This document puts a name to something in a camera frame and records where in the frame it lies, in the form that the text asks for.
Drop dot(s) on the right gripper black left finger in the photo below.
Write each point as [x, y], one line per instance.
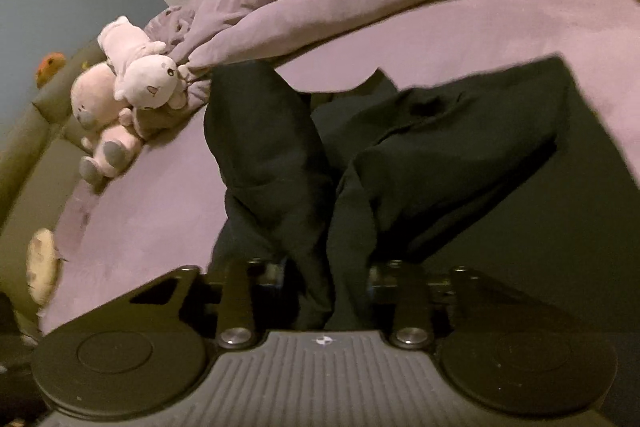
[150, 347]

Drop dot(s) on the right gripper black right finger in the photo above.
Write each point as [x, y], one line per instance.
[499, 347]

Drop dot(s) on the black large garment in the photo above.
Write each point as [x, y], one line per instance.
[509, 172]

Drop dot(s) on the cream round cushion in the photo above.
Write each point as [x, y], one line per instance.
[43, 266]

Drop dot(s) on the purple bed sheet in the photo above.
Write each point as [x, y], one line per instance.
[167, 209]

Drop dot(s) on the pink teddy bear plush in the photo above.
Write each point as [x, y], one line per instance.
[109, 137]

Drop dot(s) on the olive green upholstered headboard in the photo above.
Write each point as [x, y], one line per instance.
[39, 171]

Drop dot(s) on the white hippo plush toy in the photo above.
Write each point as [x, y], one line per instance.
[145, 76]

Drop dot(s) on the orange round plush toy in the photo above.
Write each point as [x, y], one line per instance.
[48, 67]

